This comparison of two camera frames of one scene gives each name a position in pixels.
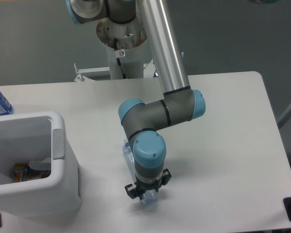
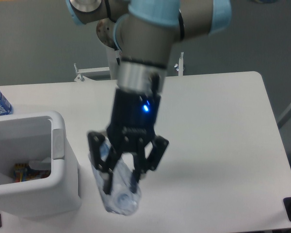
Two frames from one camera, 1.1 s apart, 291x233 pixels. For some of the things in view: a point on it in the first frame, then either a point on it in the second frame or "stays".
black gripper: x=143 y=184 -> x=134 y=117
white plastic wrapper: x=45 y=164 stays
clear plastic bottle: x=150 y=198 -> x=122 y=200
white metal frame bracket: x=149 y=71 stays
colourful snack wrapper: x=23 y=172 stays
